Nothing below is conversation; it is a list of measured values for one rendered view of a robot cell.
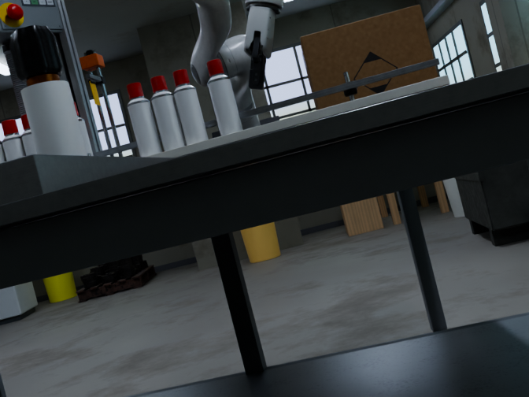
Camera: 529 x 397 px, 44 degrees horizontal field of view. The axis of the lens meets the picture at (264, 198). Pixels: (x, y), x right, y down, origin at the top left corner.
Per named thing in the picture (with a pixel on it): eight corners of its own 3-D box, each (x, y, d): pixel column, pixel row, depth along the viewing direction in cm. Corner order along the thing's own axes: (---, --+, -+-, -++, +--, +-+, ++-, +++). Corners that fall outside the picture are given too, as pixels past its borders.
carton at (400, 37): (326, 143, 161) (299, 36, 160) (325, 147, 184) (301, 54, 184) (447, 112, 158) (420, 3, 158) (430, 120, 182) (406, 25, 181)
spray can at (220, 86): (222, 152, 144) (199, 62, 144) (227, 153, 149) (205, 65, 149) (245, 146, 143) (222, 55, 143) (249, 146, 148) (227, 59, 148)
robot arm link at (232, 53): (215, 105, 229) (195, 46, 213) (260, 83, 233) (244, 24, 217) (228, 120, 220) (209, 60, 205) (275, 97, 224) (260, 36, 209)
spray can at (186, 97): (188, 161, 145) (164, 72, 145) (194, 161, 151) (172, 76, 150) (210, 156, 145) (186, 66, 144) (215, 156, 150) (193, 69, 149)
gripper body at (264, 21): (251, 9, 149) (246, 58, 149) (242, -2, 139) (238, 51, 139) (283, 11, 148) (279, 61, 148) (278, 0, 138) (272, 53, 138)
